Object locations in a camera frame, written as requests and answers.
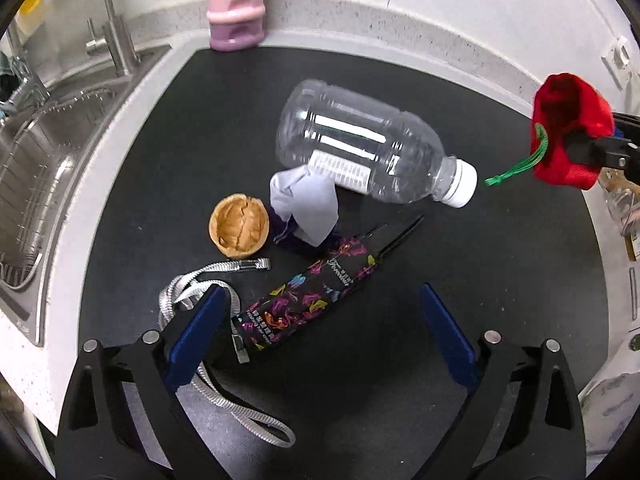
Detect red drawstring pouch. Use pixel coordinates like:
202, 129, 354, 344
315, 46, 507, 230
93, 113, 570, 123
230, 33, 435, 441
482, 71, 615, 191

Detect black colourful hair cream tube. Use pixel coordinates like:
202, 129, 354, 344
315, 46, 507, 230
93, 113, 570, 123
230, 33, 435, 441
231, 216, 423, 351

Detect stainless steel kitchen sink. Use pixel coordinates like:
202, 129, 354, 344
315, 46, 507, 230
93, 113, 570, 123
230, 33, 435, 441
1, 46, 169, 347

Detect brown paper cupcake liner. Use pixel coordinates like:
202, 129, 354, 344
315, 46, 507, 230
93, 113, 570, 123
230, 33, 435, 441
208, 193, 269, 259

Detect crumpled white tissue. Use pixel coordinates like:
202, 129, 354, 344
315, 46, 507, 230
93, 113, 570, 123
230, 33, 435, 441
270, 165, 338, 247

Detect black counter mat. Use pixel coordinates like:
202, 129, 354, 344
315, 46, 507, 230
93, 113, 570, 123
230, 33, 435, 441
79, 48, 608, 479

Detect clear plastic water bottle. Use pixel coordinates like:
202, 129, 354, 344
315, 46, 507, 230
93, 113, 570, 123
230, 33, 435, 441
276, 79, 478, 208

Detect stacked pastel cups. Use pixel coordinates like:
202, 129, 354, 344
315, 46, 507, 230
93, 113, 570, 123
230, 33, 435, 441
206, 0, 266, 52

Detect grey woven lanyard strap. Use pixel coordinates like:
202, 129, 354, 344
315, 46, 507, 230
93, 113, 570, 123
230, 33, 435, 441
157, 257, 298, 449

